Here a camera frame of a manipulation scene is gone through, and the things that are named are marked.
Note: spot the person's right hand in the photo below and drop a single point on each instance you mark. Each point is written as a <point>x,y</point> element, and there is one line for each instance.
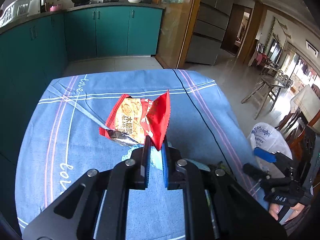
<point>274,209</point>

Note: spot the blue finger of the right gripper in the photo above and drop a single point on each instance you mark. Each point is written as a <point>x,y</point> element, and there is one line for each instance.
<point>263,154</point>
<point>254,172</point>

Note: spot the pink container on counter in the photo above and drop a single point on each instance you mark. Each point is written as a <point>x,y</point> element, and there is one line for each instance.
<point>56,7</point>

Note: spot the light blue knitted cloth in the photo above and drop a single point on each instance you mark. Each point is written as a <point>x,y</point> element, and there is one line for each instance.
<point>156,158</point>

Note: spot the teal kitchen cabinets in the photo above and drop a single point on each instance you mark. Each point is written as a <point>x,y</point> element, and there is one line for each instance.
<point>35,52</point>

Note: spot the silver refrigerator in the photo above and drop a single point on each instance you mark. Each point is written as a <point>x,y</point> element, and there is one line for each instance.
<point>208,33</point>

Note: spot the wooden framed glass door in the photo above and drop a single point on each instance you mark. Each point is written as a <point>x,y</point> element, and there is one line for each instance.
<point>177,26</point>

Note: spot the white lined trash bin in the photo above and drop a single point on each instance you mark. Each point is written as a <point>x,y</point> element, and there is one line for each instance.
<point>269,139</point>

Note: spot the red snack wrapper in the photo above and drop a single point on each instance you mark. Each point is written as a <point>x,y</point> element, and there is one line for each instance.
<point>132,119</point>

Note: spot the wooden stool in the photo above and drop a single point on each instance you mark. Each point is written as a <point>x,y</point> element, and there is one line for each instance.
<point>267,89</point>

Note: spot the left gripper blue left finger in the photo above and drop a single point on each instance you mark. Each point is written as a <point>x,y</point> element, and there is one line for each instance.
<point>141,169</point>

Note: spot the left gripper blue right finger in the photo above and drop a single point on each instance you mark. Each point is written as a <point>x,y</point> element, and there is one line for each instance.
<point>172,178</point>

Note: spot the blue striped tablecloth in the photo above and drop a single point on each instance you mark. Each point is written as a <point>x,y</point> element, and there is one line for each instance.
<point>95,121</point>

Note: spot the white dish rack basket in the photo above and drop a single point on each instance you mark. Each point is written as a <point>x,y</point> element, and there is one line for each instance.
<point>15,10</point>

